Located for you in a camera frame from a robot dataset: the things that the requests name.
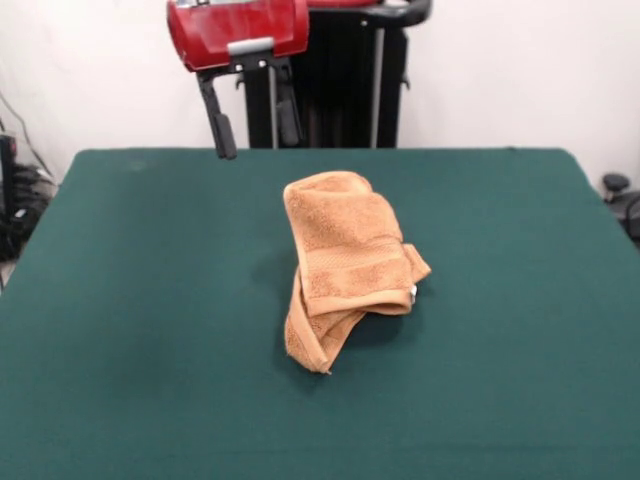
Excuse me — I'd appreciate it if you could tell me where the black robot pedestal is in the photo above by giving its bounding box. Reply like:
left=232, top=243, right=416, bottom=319
left=234, top=0, right=434, bottom=150

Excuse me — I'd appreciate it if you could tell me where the red robot base ring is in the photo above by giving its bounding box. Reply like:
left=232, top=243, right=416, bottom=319
left=307, top=0, right=382, bottom=9

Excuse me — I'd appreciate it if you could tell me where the dark green tablecloth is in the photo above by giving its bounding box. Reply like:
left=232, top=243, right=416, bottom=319
left=0, top=146, right=640, bottom=480

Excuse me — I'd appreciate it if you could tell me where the black cable bundle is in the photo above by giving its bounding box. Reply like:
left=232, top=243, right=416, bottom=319
left=0, top=162, right=57, bottom=262

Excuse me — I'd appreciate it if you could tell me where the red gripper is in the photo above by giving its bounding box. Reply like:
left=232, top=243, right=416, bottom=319
left=166, top=0, right=310, bottom=161

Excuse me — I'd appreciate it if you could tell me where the orange terry towel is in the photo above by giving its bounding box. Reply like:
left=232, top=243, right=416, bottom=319
left=282, top=171, right=433, bottom=376

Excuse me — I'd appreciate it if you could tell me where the grey wall cable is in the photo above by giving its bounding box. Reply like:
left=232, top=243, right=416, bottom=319
left=0, top=92, right=54, bottom=179

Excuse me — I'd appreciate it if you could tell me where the black electronics box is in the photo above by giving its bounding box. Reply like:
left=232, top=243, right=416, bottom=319
left=0, top=132, right=20, bottom=224

